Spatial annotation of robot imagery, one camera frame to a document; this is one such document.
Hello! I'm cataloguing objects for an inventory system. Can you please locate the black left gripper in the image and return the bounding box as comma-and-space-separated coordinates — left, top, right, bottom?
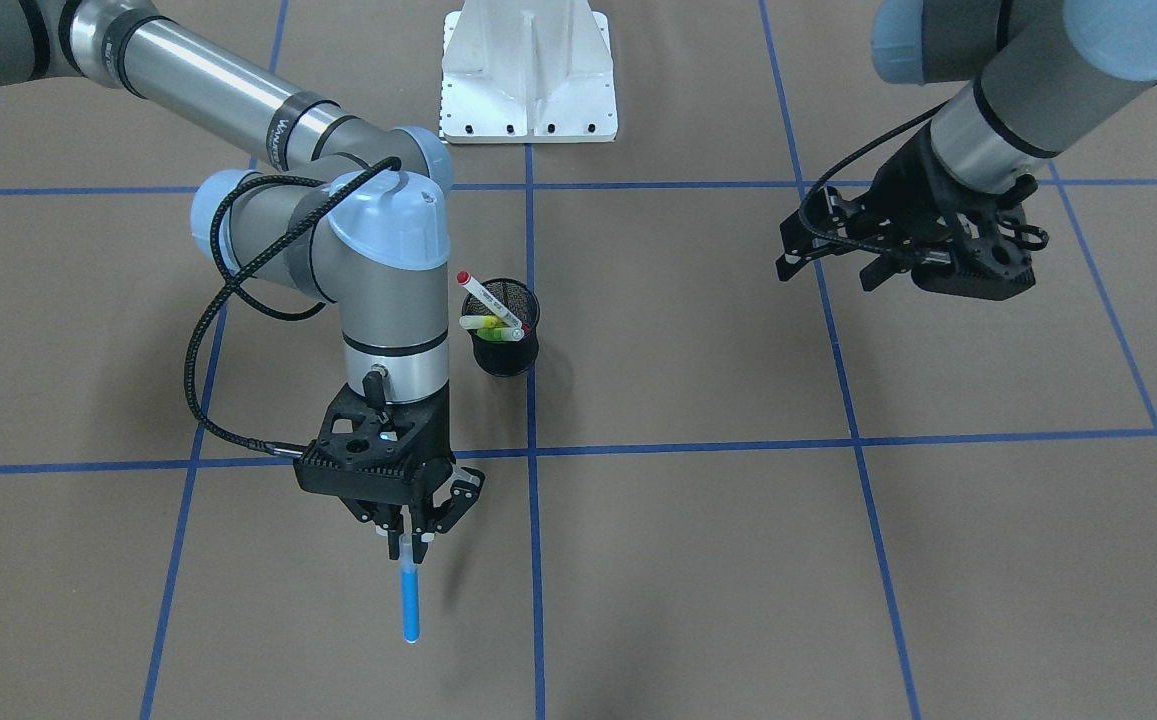
776, 128, 1039, 301

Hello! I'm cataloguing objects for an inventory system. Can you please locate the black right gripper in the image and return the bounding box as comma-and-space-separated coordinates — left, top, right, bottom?
294, 385, 486, 544

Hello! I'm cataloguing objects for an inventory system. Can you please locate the blue marker pen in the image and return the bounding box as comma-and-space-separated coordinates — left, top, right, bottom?
398, 534, 421, 644

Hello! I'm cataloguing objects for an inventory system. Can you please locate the red and white marker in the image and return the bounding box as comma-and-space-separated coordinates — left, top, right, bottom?
456, 270, 526, 336

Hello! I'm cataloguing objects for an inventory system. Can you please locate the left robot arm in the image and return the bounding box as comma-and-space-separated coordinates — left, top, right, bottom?
775, 1, 1157, 301

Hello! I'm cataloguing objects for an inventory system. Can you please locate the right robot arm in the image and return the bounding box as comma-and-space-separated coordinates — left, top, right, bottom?
0, 1, 485, 563

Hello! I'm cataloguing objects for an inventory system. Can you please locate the black mesh pen holder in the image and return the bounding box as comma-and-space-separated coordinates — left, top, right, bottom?
467, 278, 540, 377

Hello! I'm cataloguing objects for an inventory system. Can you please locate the brown paper table mat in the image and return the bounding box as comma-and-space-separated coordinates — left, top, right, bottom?
0, 1, 1157, 719

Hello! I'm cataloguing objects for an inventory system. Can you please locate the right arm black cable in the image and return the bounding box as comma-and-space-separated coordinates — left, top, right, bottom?
185, 156, 403, 458

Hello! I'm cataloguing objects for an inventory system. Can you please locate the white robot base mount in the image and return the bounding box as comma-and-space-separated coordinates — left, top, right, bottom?
439, 1, 619, 144

